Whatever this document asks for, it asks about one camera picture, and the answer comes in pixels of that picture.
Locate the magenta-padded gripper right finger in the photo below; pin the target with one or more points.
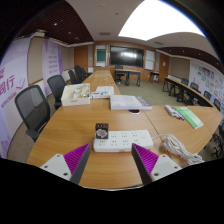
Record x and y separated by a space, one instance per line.
146 160

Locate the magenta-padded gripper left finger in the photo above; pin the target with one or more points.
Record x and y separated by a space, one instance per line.
77 159

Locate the black charger block with sticker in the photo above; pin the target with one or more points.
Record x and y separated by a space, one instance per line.
101 131

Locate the white power strip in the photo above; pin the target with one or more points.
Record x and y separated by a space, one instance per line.
123 140

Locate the dark round table grommet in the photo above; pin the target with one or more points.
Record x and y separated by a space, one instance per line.
134 111

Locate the red whiteboard marker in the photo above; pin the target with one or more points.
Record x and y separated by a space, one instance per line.
174 114

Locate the white whiteboard eraser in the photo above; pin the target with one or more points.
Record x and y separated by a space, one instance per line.
170 110

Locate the green booklet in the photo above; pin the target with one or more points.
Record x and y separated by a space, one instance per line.
190 117

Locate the thick white book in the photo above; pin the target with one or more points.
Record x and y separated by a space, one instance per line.
128 101

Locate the white open cardboard box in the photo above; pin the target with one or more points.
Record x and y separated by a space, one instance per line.
75 96

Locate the small white and blue box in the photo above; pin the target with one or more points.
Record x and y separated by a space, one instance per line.
99 95

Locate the black mesh office chair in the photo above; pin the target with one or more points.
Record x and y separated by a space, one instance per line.
56 86
31 108

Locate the white printed paper sheet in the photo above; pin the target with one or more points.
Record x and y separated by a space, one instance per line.
105 89

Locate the row of black office chairs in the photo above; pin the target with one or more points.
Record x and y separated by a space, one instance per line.
78 74
206 96

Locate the small wooden side desk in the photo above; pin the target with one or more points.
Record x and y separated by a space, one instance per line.
154 73

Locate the wooden desk with black legs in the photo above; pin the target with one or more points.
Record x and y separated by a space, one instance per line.
128 71

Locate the brown wooden door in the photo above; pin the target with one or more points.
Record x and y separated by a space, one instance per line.
81 58
164 66

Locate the large ceiling light panel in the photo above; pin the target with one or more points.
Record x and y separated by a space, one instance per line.
160 20

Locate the purple wall banner with lettering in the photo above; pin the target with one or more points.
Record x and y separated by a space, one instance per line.
13 86

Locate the white wall board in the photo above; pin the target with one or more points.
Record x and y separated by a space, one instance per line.
149 60

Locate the colourful wall posters group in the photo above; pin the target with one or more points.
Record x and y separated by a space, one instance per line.
211 81

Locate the green wall board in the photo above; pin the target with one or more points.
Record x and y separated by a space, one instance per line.
101 56

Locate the large black wall screen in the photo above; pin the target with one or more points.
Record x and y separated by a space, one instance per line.
126 56

